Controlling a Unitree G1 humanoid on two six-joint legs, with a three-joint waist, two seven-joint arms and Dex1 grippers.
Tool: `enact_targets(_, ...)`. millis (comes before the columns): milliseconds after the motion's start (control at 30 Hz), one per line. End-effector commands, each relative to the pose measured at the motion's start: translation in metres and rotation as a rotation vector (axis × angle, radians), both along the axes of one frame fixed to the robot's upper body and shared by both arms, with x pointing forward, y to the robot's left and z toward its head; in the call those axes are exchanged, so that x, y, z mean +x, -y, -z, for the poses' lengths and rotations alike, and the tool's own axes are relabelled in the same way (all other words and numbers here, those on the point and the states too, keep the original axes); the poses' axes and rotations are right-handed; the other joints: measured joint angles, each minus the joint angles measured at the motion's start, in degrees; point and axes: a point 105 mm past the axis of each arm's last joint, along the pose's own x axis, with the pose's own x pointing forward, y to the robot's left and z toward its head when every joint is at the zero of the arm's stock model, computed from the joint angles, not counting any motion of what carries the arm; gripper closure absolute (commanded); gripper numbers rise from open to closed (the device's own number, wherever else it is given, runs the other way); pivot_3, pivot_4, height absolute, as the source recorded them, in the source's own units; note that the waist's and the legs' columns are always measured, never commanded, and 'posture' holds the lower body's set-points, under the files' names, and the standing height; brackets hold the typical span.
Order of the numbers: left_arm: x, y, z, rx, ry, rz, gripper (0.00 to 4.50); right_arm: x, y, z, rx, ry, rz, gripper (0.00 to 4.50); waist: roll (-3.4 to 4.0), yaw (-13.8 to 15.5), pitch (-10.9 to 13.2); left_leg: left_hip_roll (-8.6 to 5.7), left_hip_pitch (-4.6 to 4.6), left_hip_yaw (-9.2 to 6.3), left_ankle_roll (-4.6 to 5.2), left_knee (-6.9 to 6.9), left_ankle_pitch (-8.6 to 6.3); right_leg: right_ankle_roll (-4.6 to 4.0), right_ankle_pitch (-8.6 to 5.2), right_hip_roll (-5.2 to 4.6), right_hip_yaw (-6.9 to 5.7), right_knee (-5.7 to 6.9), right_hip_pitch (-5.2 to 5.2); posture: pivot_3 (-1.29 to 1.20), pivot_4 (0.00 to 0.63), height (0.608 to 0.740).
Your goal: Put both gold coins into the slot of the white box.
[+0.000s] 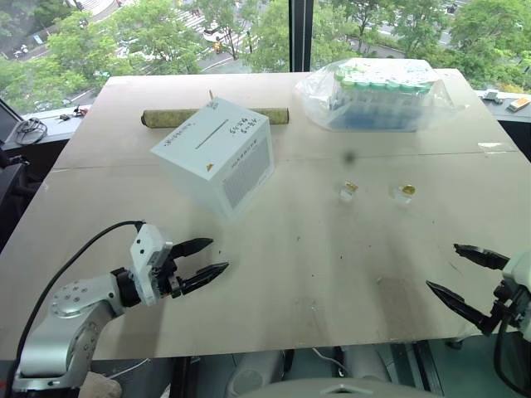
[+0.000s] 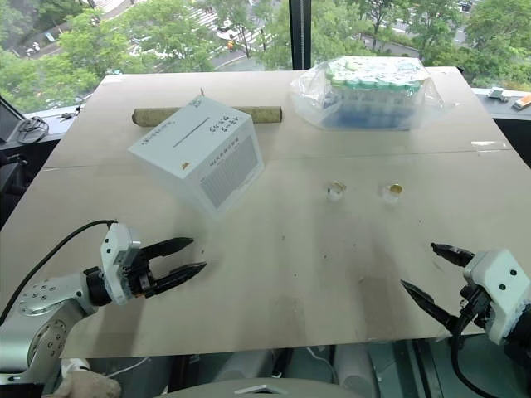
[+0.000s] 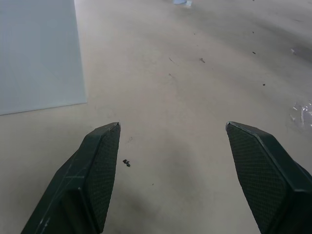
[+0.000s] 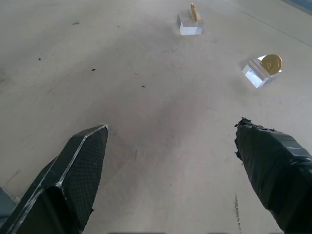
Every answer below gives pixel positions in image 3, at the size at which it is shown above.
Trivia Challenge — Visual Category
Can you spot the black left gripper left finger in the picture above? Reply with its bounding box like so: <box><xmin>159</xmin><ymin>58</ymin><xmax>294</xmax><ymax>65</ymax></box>
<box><xmin>20</xmin><ymin>121</ymin><xmax>121</xmax><ymax>234</ymax></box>

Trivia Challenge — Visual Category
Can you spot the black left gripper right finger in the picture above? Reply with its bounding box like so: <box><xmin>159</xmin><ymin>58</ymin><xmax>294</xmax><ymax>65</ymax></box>
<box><xmin>225</xmin><ymin>121</ymin><xmax>312</xmax><ymax>234</ymax></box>

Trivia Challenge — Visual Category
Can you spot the clear plastic wrapper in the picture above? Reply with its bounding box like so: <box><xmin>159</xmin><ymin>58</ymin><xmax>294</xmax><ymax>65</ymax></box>
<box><xmin>290</xmin><ymin>100</ymin><xmax>312</xmax><ymax>127</ymax></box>

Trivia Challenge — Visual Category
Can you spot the white flat board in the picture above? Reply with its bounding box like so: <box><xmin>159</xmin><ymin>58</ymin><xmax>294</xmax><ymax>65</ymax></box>
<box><xmin>0</xmin><ymin>0</ymin><xmax>88</xmax><ymax>116</ymax></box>

